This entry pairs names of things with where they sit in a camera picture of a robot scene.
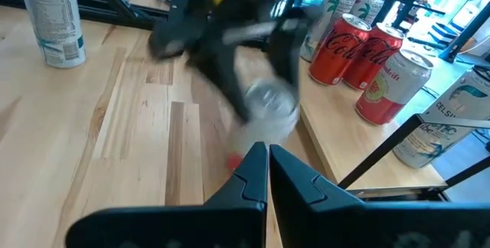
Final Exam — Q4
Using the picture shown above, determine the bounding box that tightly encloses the black shelf end frame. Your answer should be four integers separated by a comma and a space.
336, 113, 490, 191

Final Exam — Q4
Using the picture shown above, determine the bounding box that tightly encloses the Celsius Peach Vibe can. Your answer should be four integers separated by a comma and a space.
350, 0, 386, 27
300, 0, 359, 64

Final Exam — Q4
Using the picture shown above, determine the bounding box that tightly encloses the red Coca-Cola can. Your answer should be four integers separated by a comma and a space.
341, 22, 405, 91
308, 12, 372, 86

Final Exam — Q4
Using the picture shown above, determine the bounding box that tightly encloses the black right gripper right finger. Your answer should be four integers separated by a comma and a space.
269, 143, 490, 248

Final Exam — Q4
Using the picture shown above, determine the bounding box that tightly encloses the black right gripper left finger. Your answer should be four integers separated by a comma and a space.
64, 142, 270, 248

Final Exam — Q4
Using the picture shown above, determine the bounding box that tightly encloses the pink Spindrift can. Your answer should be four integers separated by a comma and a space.
354, 48, 435, 126
224, 76, 302, 172

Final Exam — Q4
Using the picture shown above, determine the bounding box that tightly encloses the Celsius Arctic Vibe can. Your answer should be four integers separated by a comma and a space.
392, 66, 490, 170
15, 0, 87, 69

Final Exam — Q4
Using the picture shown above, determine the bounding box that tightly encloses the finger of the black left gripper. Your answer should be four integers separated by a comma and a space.
148, 21, 253, 124
266, 5, 319, 89

